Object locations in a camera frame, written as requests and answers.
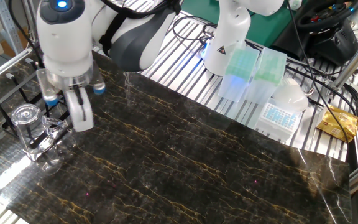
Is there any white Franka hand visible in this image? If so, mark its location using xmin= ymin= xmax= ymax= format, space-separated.
xmin=63 ymin=86 xmax=94 ymax=133

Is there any clear glass jar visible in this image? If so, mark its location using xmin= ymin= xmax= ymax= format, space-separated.
xmin=10 ymin=103 xmax=71 ymax=164

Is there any black marble pattern mat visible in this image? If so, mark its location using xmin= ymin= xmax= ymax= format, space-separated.
xmin=0 ymin=49 xmax=352 ymax=224

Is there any green pipette tip box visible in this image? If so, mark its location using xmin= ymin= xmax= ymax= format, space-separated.
xmin=218 ymin=46 xmax=260 ymax=103
xmin=246 ymin=47 xmax=288 ymax=106

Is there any blue pipette tip box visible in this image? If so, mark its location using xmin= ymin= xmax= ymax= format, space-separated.
xmin=255 ymin=101 xmax=303 ymax=143

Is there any translucent white plastic lid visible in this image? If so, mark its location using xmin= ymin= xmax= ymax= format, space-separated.
xmin=271 ymin=77 xmax=310 ymax=113

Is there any gold snack packet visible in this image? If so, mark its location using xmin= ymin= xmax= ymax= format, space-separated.
xmin=315 ymin=104 xmax=358 ymax=144

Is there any black racing wheel controller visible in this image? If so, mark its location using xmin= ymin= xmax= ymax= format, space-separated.
xmin=272 ymin=0 xmax=358 ymax=66

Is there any black coiled cable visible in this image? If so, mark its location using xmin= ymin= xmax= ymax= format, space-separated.
xmin=172 ymin=15 xmax=219 ymax=45

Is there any slotted steel post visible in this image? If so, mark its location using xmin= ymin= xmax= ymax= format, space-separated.
xmin=0 ymin=0 xmax=24 ymax=55

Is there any long thin black cable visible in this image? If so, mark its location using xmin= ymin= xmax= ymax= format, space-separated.
xmin=285 ymin=0 xmax=351 ymax=144

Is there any black cable bundle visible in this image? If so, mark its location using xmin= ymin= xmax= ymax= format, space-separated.
xmin=286 ymin=60 xmax=358 ymax=116

